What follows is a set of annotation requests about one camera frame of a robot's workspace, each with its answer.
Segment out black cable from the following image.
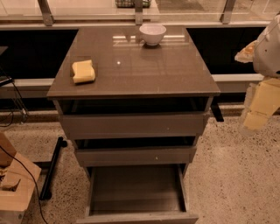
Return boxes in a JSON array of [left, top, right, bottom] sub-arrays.
[[0, 144, 49, 224]]

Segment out grey drawer cabinet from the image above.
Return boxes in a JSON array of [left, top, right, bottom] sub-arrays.
[[46, 25, 221, 224]]

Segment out wooden box stack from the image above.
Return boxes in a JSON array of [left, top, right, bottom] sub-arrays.
[[0, 132, 41, 224]]

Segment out grey open bottom drawer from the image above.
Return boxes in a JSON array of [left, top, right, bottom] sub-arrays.
[[76, 164, 198, 224]]

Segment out black metal stand leg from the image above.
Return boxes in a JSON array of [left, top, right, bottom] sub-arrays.
[[36, 136, 67, 200]]

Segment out grey top drawer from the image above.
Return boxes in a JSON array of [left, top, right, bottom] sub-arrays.
[[59, 113, 209, 140]]

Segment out white ceramic bowl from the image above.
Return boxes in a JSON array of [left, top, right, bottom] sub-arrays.
[[139, 24, 166, 46]]

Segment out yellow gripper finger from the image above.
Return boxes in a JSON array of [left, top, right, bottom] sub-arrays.
[[242, 78, 280, 131], [234, 40, 257, 63]]

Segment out yellow sponge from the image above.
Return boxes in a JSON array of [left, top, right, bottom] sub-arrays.
[[72, 60, 95, 84]]

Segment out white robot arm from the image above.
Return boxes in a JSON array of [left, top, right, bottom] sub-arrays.
[[234, 13, 280, 133]]

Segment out black bar behind cabinet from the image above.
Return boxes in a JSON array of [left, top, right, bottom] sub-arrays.
[[211, 98, 224, 123]]

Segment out green wire basket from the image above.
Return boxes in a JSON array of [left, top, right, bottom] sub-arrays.
[[115, 0, 151, 8]]

